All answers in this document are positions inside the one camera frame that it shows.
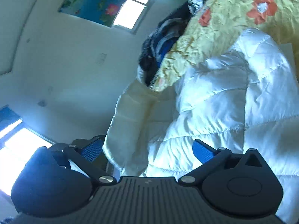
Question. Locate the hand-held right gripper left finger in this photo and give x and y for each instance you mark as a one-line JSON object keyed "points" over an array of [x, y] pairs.
{"points": [[91, 150]]}

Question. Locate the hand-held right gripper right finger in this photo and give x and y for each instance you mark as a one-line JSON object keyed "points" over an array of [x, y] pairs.
{"points": [[202, 151]]}

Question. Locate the white puffer jacket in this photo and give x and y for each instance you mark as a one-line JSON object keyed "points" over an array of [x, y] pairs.
{"points": [[210, 102]]}

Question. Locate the dark striped clothes pile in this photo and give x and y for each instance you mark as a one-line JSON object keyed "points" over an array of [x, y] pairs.
{"points": [[161, 42]]}

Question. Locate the window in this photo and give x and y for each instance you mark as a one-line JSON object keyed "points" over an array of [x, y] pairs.
{"points": [[18, 149], [135, 7]]}

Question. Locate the yellow floral blanket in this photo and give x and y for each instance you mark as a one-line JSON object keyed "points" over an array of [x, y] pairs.
{"points": [[224, 21]]}

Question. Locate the floral wall poster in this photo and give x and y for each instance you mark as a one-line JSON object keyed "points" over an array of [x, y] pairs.
{"points": [[93, 2]]}

